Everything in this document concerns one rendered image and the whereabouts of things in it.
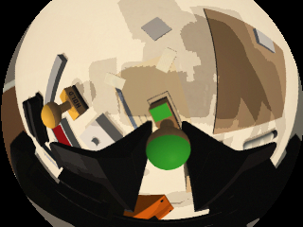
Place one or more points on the cream inspection card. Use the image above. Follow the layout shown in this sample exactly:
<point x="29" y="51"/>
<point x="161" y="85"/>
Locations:
<point x="139" y="86"/>

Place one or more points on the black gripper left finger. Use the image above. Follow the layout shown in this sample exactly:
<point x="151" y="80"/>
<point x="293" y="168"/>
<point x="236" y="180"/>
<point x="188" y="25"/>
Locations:
<point x="120" y="166"/>

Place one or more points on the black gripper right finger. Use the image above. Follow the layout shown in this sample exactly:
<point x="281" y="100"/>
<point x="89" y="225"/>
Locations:
<point x="213" y="166"/>

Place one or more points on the brown clipboard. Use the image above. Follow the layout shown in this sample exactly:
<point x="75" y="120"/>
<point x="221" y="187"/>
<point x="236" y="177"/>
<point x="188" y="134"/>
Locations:
<point x="250" y="77"/>

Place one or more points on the orange rubber stamp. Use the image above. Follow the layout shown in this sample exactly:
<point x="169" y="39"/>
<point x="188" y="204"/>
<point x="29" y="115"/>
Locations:
<point x="72" y="102"/>

